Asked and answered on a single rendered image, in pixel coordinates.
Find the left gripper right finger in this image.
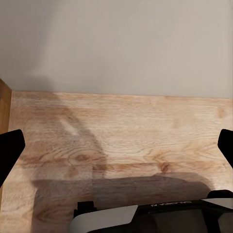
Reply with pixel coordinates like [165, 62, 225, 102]
[217, 129, 233, 168]

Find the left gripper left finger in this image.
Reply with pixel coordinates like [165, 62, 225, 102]
[0, 129, 25, 187]

